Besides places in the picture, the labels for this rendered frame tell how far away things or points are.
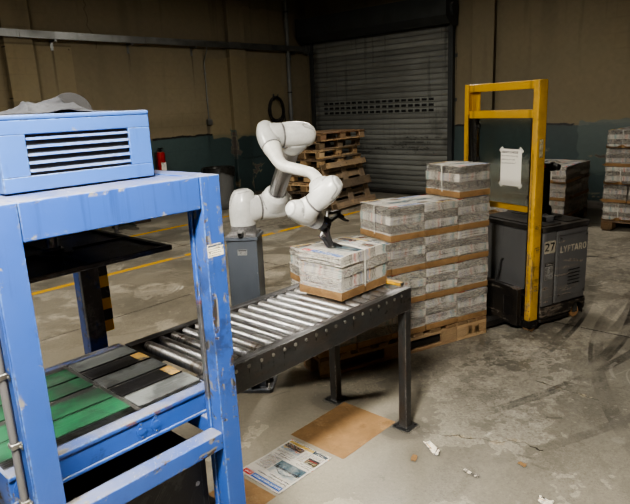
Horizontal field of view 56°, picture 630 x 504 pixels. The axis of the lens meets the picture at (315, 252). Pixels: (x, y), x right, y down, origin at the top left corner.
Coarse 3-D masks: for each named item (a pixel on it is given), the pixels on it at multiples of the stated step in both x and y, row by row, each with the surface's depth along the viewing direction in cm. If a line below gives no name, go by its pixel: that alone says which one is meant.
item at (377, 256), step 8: (336, 240) 318; (344, 240) 317; (352, 240) 315; (360, 240) 315; (368, 240) 314; (368, 248) 298; (376, 248) 303; (384, 248) 308; (368, 256) 299; (376, 256) 304; (384, 256) 309; (368, 264) 300; (376, 264) 305; (384, 264) 311; (368, 272) 302; (376, 272) 307; (384, 272) 312; (368, 280) 302
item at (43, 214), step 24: (24, 192) 160; (48, 192) 158; (72, 192) 152; (96, 192) 152; (120, 192) 157; (144, 192) 163; (168, 192) 168; (192, 192) 174; (24, 216) 140; (48, 216) 144; (72, 216) 148; (96, 216) 153; (120, 216) 158; (144, 216) 164; (24, 240) 140
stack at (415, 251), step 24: (408, 240) 400; (432, 240) 409; (456, 240) 420; (408, 264) 403; (456, 264) 424; (432, 288) 417; (432, 312) 421; (456, 312) 433; (360, 336) 395; (456, 336) 437; (312, 360) 397; (384, 360) 409
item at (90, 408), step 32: (96, 352) 243; (128, 352) 240; (64, 384) 214; (96, 384) 213; (128, 384) 211; (160, 384) 210; (192, 384) 210; (0, 416) 192; (64, 416) 191; (96, 416) 190; (128, 416) 190; (160, 416) 195; (192, 416) 204; (0, 448) 174; (64, 448) 173; (96, 448) 179; (128, 448) 187; (0, 480) 165; (64, 480) 172
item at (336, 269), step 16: (304, 256) 299; (320, 256) 291; (336, 256) 285; (352, 256) 289; (304, 272) 303; (320, 272) 295; (336, 272) 288; (352, 272) 291; (336, 288) 290; (352, 288) 293
